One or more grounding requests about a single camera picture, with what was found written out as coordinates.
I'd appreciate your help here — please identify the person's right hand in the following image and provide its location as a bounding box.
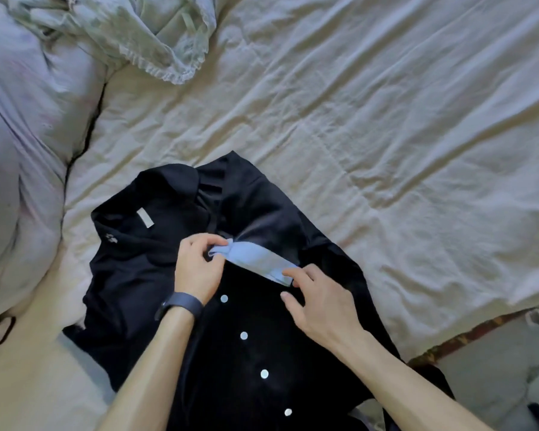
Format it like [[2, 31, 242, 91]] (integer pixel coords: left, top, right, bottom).
[[280, 263, 370, 356]]

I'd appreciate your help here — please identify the person's left hand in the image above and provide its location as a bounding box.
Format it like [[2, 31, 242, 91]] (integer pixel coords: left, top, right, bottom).
[[175, 233, 229, 306]]

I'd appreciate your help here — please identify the light blue fabric tie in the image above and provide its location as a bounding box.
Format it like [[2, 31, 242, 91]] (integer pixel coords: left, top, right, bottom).
[[208, 239, 303, 287]]

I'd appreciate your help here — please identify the person's right forearm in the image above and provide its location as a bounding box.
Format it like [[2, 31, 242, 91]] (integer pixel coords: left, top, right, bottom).
[[337, 330, 495, 431]]

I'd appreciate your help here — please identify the person's left forearm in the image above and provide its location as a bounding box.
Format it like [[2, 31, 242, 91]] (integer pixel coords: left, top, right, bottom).
[[96, 306, 196, 431]]

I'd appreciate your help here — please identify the dark blue wristband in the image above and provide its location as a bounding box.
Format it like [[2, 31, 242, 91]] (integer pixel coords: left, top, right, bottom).
[[155, 292, 205, 322]]

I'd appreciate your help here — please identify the black shirt with white buttons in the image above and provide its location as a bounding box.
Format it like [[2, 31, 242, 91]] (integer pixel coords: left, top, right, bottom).
[[62, 151, 455, 431]]

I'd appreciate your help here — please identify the beige wrinkled bedsheet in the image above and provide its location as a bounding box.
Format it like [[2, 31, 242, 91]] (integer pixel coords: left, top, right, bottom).
[[0, 0, 539, 431]]

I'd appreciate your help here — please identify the patterned mattress edge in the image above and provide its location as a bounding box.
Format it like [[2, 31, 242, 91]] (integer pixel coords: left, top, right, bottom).
[[406, 307, 536, 369]]

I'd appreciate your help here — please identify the large pale grey pillow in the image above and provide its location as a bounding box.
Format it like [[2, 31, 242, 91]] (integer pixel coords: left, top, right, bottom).
[[0, 0, 109, 324]]

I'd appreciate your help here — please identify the pale green lace-trimmed garment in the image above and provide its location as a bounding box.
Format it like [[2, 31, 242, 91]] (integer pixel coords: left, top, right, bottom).
[[0, 0, 219, 85]]

